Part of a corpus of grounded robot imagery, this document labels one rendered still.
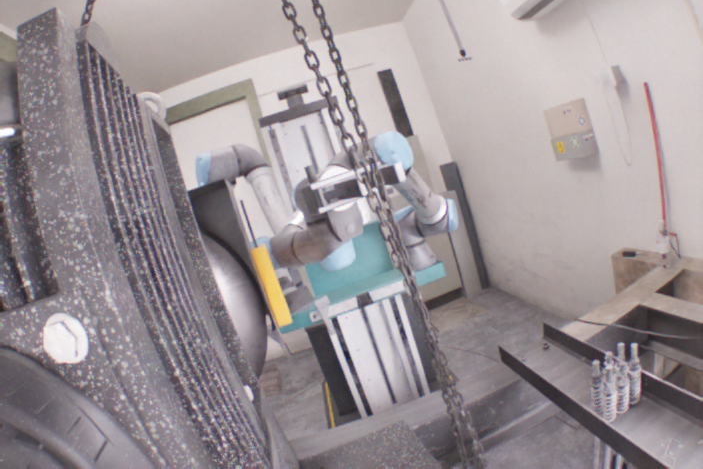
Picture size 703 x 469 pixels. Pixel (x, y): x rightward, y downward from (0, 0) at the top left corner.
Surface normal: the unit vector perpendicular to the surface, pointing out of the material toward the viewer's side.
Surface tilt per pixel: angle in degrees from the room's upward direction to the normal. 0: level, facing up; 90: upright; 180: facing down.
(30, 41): 90
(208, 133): 90
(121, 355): 90
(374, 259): 90
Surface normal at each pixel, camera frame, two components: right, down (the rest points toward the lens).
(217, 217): 0.24, -0.02
